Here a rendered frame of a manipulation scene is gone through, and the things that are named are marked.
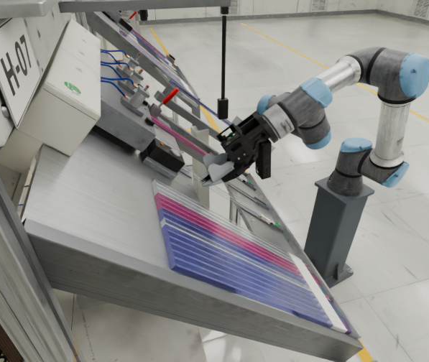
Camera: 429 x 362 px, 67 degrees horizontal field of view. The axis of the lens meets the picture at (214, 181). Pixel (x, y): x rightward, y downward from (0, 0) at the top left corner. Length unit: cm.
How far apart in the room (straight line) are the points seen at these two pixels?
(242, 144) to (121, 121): 27
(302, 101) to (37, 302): 63
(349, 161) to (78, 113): 115
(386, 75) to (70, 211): 96
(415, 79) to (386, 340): 115
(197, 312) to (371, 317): 141
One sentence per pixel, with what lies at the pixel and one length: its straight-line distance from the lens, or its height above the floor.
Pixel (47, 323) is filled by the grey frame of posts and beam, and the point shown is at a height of 112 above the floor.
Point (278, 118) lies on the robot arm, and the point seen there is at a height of 111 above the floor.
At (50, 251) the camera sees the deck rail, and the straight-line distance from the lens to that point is 37.
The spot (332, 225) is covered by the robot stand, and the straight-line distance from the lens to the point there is 160.
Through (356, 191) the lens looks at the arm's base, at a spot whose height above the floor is 57.
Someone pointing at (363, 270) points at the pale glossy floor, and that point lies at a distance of 200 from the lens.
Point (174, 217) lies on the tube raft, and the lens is 55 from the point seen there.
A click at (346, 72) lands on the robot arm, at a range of 111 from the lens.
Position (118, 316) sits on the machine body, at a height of 62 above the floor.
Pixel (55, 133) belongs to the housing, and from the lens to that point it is 51.
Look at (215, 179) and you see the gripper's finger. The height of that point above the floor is 97.
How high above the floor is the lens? 142
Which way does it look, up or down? 35 degrees down
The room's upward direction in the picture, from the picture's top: straight up
